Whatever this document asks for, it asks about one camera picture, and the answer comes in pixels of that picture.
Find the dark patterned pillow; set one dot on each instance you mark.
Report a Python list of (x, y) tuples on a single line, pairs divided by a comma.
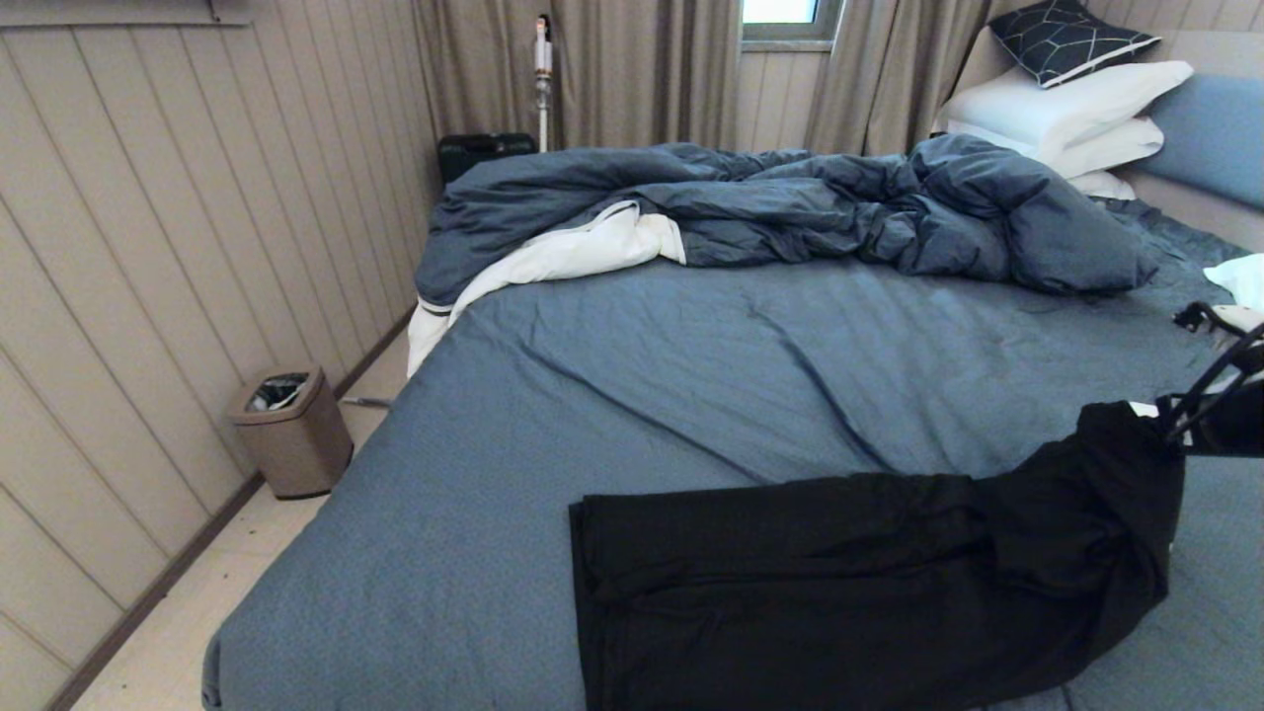
[(1062, 39)]

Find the beige curtain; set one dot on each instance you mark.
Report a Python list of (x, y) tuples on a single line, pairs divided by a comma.
[(632, 74), (879, 74)]

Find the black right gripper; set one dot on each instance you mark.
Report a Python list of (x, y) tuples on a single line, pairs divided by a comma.
[(1234, 425)]

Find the white cloth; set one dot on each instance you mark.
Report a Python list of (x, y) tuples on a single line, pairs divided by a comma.
[(1246, 281)]

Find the blue bed sheet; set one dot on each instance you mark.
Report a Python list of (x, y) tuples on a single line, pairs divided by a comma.
[(741, 365)]

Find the black hard case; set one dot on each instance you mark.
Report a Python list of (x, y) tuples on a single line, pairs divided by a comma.
[(474, 153)]

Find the white pillow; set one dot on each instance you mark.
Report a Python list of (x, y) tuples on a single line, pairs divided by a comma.
[(1062, 104), (1101, 185), (1111, 148)]

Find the beige upholstered bed frame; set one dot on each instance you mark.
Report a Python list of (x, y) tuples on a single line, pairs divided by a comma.
[(1210, 222)]

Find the blue headboard cushion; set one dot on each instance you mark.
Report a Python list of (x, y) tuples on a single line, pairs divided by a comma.
[(1220, 133)]

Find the crumpled blue duvet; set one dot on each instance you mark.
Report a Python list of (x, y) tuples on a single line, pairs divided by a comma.
[(790, 202)]

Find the brown trash bin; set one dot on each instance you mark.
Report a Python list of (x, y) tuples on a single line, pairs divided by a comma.
[(296, 449)]

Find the white sheet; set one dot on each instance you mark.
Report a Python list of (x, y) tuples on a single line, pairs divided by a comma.
[(573, 252)]

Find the black moon print T-shirt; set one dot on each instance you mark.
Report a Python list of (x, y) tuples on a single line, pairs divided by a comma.
[(839, 592)]

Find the white stick vacuum cleaner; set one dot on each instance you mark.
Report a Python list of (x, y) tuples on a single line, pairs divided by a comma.
[(542, 94)]

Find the grey metal floor piece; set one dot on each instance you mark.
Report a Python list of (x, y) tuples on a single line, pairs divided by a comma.
[(365, 402)]

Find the grey framed window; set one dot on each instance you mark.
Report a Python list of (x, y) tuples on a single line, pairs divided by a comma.
[(780, 12)]

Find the black bin liner bag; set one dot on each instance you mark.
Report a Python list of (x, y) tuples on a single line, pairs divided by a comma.
[(276, 392)]

